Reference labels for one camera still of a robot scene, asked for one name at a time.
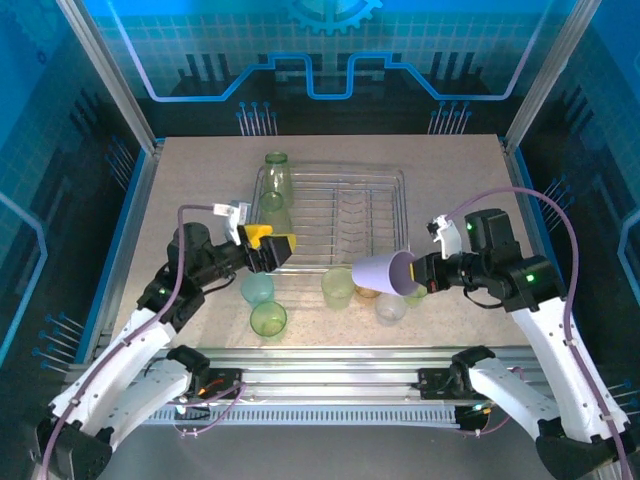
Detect small black circuit board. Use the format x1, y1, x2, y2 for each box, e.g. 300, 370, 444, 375
172, 397, 211, 421
455, 403, 494, 432

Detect wire dish rack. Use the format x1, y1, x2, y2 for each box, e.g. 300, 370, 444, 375
249, 160, 412, 276

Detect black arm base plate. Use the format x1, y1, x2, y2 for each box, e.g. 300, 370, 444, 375
418, 367, 469, 401
199, 367, 246, 401

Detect blue table edge strip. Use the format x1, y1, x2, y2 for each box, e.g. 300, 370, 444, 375
74, 147, 151, 362
513, 147, 591, 364

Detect aluminium side rail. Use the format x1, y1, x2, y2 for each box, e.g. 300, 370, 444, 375
498, 137, 572, 354
92, 139, 166, 351

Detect purple plastic cup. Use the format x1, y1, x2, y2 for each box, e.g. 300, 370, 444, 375
351, 250, 419, 297

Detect aluminium frame rail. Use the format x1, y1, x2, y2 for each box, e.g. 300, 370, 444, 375
64, 346, 599, 407

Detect clear plastic cup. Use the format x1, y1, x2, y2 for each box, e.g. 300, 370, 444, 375
374, 292, 407, 326

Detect teal plastic cup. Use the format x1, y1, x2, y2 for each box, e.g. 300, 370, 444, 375
240, 272, 276, 307

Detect grey slotted cable duct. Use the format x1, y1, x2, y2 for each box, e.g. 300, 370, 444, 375
79, 403, 464, 427

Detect aluminium frame post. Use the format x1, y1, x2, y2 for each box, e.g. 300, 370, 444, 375
55, 0, 162, 151
503, 0, 602, 151

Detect pale green plastic cup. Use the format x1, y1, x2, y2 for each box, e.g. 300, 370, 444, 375
320, 267, 356, 311

